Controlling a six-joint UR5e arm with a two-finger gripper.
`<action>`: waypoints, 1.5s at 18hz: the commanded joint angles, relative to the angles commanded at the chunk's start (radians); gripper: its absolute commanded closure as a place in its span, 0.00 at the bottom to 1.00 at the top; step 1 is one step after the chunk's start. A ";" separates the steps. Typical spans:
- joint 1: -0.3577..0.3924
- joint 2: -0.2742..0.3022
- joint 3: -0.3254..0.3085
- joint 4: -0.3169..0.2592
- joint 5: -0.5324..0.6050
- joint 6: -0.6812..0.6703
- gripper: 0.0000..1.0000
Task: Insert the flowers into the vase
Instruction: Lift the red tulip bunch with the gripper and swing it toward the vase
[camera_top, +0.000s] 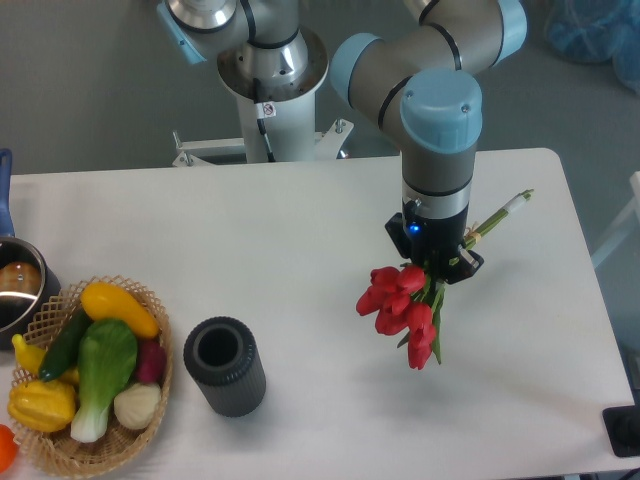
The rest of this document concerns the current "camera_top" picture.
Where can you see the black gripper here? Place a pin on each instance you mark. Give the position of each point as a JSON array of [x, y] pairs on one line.
[[437, 245]]

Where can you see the red tulip bouquet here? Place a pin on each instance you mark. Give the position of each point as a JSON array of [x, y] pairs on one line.
[[409, 298]]

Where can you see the dark grey ribbed vase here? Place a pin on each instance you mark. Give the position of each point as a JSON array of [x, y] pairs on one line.
[[221, 355]]

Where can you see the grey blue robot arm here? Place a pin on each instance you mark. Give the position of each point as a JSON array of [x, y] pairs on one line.
[[420, 91]]

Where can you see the black device at edge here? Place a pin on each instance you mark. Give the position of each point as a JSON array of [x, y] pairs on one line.
[[622, 426]]

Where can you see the blue plastic bag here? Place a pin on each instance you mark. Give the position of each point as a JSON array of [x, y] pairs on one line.
[[596, 32]]

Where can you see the red radish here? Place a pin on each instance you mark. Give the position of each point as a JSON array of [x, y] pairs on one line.
[[151, 362]]

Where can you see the yellow squash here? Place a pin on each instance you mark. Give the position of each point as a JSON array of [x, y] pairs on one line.
[[104, 301]]

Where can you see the white garlic bulb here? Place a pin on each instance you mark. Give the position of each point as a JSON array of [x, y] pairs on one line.
[[134, 408]]

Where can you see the green bok choy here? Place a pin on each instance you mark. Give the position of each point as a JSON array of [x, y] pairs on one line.
[[106, 360]]

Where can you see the dark green cucumber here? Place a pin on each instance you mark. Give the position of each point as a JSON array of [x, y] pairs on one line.
[[63, 351]]

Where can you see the small yellow gourd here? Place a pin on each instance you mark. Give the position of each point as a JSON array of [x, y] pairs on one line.
[[30, 357]]

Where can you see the yellow bell pepper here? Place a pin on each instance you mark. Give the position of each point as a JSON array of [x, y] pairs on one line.
[[43, 406]]

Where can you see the woven wicker basket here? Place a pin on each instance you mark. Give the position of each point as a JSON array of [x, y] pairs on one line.
[[57, 454]]

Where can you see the orange fruit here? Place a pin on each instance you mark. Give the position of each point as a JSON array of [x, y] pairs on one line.
[[8, 448]]

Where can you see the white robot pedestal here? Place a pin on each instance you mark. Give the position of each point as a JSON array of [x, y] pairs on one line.
[[275, 93]]

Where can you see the white frame at right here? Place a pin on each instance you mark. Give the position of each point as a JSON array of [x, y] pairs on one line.
[[620, 227]]

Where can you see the steel pot blue handle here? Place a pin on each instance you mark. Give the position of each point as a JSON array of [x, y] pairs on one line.
[[27, 282]]

